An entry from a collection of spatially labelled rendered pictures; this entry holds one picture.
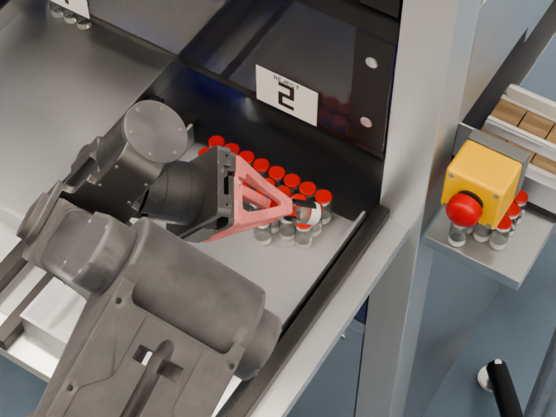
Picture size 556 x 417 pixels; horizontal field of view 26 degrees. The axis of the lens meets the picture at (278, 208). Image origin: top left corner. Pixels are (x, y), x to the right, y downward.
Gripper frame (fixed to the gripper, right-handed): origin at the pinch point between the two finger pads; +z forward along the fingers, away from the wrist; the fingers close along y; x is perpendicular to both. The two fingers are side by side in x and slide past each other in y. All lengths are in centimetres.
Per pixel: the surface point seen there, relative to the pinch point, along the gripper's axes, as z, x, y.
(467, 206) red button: 29.0, -6.4, 6.8
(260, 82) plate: 11.7, -23.9, 22.8
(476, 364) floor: 100, -7, 90
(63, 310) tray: -5.5, 2.3, 40.1
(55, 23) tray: -2, -42, 56
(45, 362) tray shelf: -7.7, 8.8, 39.1
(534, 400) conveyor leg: 79, 6, 52
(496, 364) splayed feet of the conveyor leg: 97, -6, 81
